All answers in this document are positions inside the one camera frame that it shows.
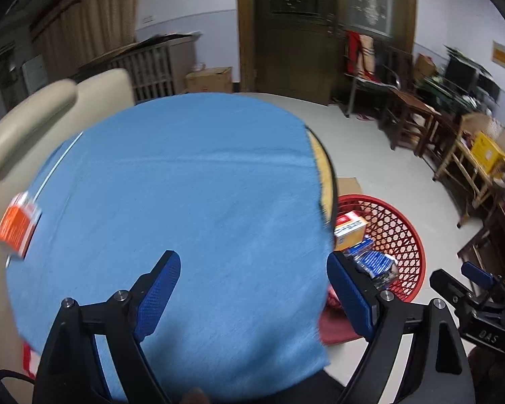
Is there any blue tablecloth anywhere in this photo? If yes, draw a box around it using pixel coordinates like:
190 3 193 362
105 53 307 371
5 93 337 402

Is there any thin white rod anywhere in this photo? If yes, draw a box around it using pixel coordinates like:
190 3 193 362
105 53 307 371
6 131 84 268

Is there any flat cardboard piece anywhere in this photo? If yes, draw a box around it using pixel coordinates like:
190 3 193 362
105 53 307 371
334 177 363 196

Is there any person's dark clothing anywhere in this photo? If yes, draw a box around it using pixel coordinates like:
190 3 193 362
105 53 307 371
467 339 505 404

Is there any white framed panel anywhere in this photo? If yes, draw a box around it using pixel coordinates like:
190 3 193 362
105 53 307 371
22 55 49 93

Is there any red yellow cardboard box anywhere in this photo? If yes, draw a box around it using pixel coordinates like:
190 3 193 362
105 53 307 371
334 212 368 252

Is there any wooden baby crib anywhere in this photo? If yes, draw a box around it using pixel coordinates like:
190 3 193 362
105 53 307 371
78 34 203 102

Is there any brown cardboard carton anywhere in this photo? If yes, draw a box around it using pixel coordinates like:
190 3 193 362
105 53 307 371
185 66 234 93

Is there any dark wooden door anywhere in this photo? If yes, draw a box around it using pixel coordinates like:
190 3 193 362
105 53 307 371
236 0 417 104

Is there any blue white snack packet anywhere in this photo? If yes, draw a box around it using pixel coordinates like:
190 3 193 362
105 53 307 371
345 238 398 289

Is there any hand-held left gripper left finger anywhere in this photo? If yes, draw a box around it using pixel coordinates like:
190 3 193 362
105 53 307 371
33 250 181 404

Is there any orange white tissue pack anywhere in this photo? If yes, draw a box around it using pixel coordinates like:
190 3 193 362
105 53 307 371
0 191 43 260

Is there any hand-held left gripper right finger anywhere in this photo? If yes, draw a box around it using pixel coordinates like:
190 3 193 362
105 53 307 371
327 251 476 404

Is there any black computer monitor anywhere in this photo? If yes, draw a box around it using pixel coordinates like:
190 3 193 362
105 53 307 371
445 57 480 93

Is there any beige curtain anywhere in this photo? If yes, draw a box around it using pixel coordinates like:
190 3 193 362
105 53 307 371
29 0 140 85

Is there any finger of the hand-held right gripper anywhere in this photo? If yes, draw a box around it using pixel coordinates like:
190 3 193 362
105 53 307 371
461 261 505 300
429 268 474 308

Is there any metal frame chair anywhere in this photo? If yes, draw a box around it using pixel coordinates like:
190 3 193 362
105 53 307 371
344 29 405 119

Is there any open brown cardboard box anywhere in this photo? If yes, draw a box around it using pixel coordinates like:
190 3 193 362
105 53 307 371
414 53 437 80

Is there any bamboo chair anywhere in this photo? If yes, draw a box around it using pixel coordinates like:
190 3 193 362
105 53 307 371
433 111 505 228

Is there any dark wooden chair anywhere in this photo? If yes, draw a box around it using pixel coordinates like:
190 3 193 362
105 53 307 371
381 46 442 150

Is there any red plastic basket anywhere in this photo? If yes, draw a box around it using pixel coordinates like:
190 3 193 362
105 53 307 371
334 194 427 304

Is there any red striped cloth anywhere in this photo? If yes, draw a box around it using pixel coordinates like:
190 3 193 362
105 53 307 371
347 30 379 81

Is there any dark red cloth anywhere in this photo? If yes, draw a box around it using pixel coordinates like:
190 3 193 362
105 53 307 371
320 286 365 346

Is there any beige leather sofa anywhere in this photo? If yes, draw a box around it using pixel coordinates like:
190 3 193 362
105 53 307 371
0 68 134 371

